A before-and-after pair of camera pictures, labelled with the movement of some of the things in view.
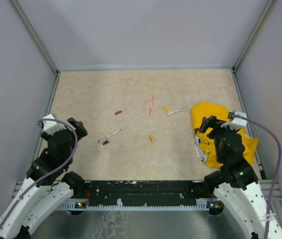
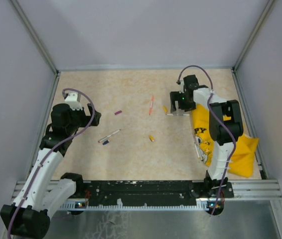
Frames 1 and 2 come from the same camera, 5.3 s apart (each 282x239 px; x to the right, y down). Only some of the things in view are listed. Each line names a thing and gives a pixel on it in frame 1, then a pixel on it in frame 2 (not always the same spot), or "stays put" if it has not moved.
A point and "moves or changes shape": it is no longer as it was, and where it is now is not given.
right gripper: x=212 y=120 -> x=176 y=95
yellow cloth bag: x=206 y=146 stays put
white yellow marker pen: x=177 y=110 moves or changes shape
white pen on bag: x=199 y=152 stays put
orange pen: x=151 y=105 stays put
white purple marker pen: x=109 y=135 stays put
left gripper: x=80 y=130 -> x=87 y=119
